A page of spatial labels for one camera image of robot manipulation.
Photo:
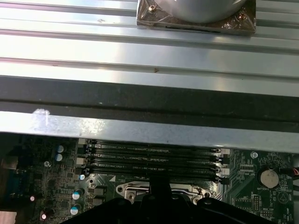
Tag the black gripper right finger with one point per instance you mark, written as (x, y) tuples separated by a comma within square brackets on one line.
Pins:
[(210, 212)]

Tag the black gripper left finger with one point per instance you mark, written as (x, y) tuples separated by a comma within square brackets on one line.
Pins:
[(116, 212)]

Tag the metal socket cover frame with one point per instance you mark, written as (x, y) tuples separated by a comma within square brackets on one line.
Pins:
[(132, 193)]

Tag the black RAM slot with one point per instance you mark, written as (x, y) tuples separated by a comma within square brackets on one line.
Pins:
[(187, 161), (187, 151), (187, 169), (187, 177)]

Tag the silver teal capacitor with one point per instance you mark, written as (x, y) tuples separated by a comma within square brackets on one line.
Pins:
[(77, 194), (60, 148), (59, 157), (75, 208), (81, 177)]

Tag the green motherboard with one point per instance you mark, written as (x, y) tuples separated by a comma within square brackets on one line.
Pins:
[(243, 163)]

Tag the silver coin battery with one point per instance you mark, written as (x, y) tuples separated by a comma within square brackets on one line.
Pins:
[(268, 178)]

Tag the silver hex board screw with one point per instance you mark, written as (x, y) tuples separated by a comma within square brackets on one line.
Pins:
[(254, 154)]

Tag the small dark capacitor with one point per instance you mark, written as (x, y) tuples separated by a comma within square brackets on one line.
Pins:
[(44, 215), (32, 198)]

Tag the black PC case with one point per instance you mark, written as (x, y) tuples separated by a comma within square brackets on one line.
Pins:
[(140, 130)]

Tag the blue rear port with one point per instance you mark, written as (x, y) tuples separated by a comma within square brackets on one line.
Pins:
[(19, 182)]

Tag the brown square base plate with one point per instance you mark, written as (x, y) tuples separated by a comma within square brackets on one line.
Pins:
[(245, 25)]

